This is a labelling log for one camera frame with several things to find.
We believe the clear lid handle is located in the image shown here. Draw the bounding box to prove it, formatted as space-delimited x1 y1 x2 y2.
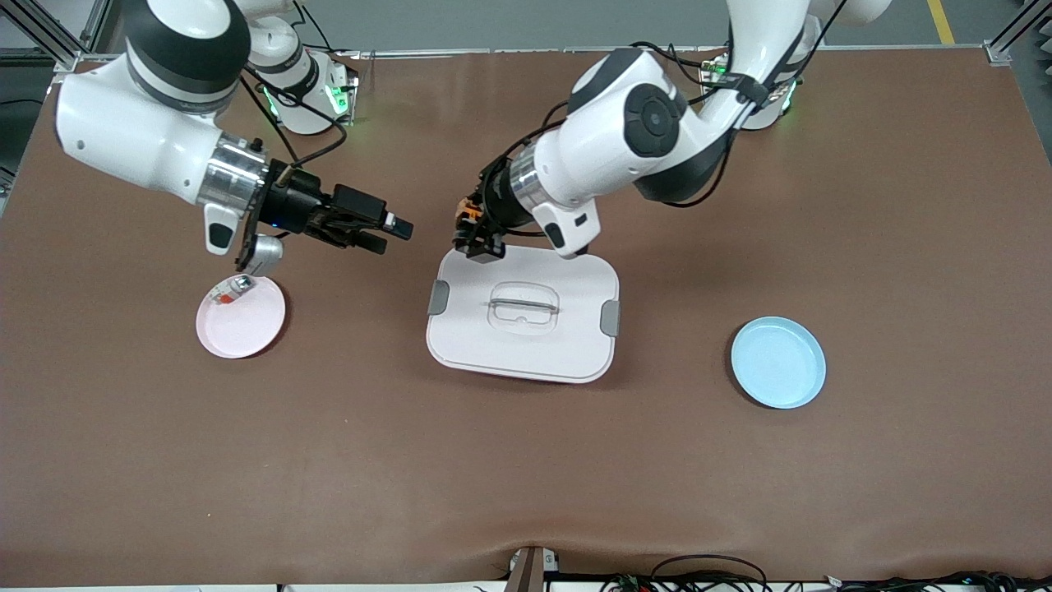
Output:
488 298 561 323

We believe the silver table edge rail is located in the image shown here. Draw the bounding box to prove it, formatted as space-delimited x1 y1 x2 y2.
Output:
78 48 1012 63

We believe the upright aluminium frame profile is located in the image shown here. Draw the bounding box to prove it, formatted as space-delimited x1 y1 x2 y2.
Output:
81 0 113 52

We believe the tangled cable bundle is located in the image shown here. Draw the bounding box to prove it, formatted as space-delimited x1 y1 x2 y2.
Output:
600 570 1052 592

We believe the aluminium corner frame profile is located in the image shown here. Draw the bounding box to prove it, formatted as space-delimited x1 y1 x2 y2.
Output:
984 0 1052 67

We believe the thin black cable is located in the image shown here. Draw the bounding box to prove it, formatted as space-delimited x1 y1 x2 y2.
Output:
292 0 338 54

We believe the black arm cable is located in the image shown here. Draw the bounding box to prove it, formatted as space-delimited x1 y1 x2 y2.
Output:
242 70 348 178
477 41 831 210

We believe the black looped cable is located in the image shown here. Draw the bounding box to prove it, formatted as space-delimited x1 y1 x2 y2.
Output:
649 555 769 592

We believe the light blue round plate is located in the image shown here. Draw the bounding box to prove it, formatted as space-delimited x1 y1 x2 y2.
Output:
731 317 827 410

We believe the brown clamp bar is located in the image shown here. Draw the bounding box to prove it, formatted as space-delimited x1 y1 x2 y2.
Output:
503 545 547 592

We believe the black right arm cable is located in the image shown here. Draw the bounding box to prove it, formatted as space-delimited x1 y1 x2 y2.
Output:
242 70 348 178

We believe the slanted aluminium frame profile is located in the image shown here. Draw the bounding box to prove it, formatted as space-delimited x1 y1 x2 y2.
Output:
8 0 83 73

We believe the orange push-button switch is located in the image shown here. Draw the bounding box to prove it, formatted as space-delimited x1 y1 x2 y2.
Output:
454 194 506 264

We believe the white lidded lunch box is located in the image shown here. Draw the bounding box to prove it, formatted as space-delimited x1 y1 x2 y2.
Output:
426 243 621 385

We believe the black base cable bundle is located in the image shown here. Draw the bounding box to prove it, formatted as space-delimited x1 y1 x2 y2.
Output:
631 39 724 83

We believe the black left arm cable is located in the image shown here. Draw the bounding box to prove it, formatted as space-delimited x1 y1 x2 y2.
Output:
477 41 831 210

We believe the pale pink round plate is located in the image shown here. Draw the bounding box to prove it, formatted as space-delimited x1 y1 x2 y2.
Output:
196 275 288 360

